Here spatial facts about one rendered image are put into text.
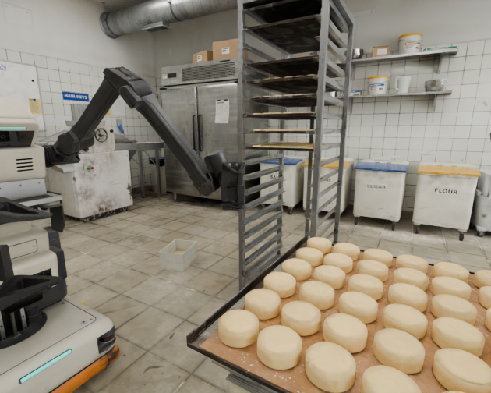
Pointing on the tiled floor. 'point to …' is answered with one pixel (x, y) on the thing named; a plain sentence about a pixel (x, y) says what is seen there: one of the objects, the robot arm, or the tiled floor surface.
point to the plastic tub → (178, 255)
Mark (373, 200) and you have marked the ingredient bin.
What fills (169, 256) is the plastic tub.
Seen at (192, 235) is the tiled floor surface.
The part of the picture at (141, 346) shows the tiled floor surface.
